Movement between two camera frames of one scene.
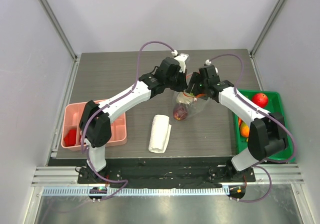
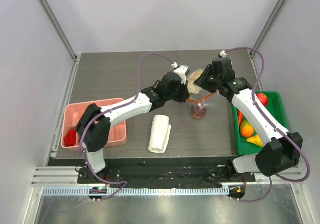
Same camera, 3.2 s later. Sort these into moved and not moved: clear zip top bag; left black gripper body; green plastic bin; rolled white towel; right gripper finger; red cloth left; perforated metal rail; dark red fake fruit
Moved: right gripper finger; dark red fake fruit; clear zip top bag; left black gripper body
Not moved: green plastic bin; rolled white towel; perforated metal rail; red cloth left
